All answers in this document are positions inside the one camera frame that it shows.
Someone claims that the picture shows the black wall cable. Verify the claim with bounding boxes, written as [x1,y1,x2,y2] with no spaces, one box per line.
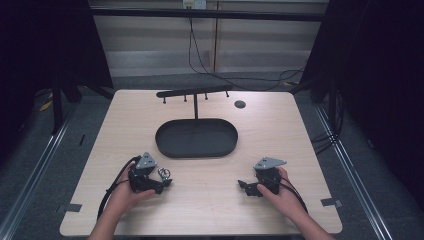
[187,15,308,92]

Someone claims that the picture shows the grey tape piece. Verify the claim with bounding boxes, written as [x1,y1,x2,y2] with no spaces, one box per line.
[320,197,344,208]
[55,202,83,214]

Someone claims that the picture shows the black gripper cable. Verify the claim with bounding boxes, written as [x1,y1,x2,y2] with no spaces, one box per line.
[96,155,142,222]
[279,175,310,215]

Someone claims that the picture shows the black hook stand with tray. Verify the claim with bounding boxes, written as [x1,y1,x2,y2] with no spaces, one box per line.
[154,84,240,160]

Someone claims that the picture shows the black metal stand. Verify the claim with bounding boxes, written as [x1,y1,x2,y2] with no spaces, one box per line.
[50,84,66,136]

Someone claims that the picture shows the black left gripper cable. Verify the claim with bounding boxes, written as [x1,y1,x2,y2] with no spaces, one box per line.
[96,155,142,222]

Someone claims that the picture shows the silver key ring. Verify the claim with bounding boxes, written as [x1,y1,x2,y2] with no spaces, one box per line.
[157,166,172,182]

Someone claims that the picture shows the person's left hand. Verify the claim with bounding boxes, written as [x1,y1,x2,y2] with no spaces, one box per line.
[105,162,157,219]

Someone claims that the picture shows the white wall power outlet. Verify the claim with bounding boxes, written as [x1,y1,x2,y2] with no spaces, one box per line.
[182,0,208,10]

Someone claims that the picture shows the bundle of black floor cables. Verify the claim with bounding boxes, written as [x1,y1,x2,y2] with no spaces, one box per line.
[309,89,346,156]

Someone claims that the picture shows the black horizontal frame bar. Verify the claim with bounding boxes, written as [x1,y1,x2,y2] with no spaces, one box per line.
[89,7,327,23]

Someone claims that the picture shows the black curtain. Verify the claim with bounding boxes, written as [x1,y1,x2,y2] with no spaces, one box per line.
[299,0,424,211]
[0,0,115,161]

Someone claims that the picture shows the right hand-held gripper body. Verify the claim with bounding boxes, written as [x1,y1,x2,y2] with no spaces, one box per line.
[253,156,288,196]

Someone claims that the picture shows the aluminium floor rail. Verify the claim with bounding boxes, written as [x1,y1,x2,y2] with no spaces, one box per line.
[0,109,76,240]
[314,105,396,240]

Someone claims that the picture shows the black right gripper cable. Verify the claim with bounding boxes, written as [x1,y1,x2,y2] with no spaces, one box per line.
[279,175,310,215]

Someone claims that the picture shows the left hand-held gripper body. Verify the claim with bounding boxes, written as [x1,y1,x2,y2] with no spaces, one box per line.
[128,151,159,195]

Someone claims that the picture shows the person's right hand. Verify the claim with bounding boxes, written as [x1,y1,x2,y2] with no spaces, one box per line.
[256,166,305,223]

